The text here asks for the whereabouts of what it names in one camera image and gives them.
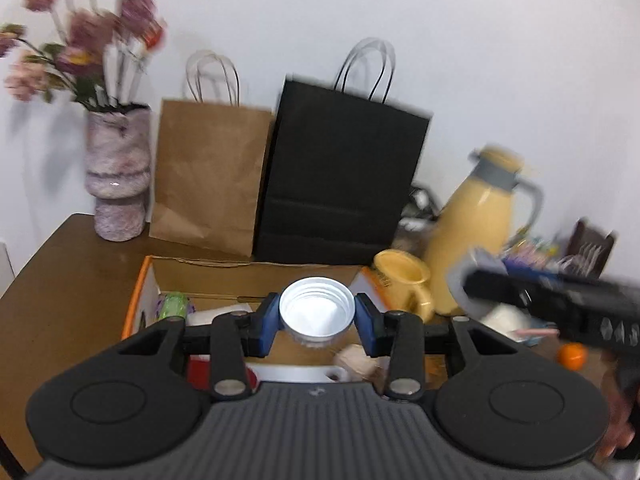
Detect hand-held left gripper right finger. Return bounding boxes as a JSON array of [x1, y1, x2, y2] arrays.
[[354, 292, 526, 402]]

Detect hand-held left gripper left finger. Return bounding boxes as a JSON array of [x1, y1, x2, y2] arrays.
[[117, 292, 281, 401]]

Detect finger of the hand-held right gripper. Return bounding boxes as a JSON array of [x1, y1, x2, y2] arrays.
[[462, 266, 540, 317]]

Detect white round jar lid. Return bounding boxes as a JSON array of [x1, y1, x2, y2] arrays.
[[278, 276, 356, 351]]

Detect red cardboard box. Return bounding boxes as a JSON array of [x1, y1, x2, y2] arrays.
[[121, 255, 451, 396]]

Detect red and white lint brush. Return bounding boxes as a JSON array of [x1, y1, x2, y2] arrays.
[[187, 354, 351, 392]]

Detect person's right hand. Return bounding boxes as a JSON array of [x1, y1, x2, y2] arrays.
[[597, 351, 640, 462]]

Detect beige cotton pad pack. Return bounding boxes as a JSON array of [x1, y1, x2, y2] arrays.
[[334, 344, 391, 384]]

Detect purple snack packets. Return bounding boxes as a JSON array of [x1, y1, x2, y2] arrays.
[[502, 230, 564, 274]]

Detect orange fruit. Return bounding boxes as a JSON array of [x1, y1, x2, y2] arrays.
[[557, 342, 587, 372]]

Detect yellow mug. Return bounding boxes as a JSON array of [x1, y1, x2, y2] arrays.
[[372, 249, 435, 323]]

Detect dark wooden chair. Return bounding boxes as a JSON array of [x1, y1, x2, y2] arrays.
[[567, 217, 617, 279]]

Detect yellow thermos jug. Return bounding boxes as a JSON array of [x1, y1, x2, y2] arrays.
[[425, 146, 544, 317]]

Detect green spray bottle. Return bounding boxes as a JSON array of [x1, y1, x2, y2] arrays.
[[159, 291, 190, 322]]

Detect grey appliance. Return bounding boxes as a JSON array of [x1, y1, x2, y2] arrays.
[[400, 185, 442, 234]]

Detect black paper bag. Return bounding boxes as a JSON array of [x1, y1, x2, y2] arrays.
[[251, 37, 432, 266]]

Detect brown paper bag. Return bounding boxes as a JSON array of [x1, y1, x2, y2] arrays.
[[149, 50, 276, 261]]

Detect pink mottled vase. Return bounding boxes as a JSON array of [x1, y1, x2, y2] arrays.
[[84, 105, 152, 242]]

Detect pink artificial flowers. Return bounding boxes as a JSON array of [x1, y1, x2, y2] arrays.
[[0, 0, 168, 112]]

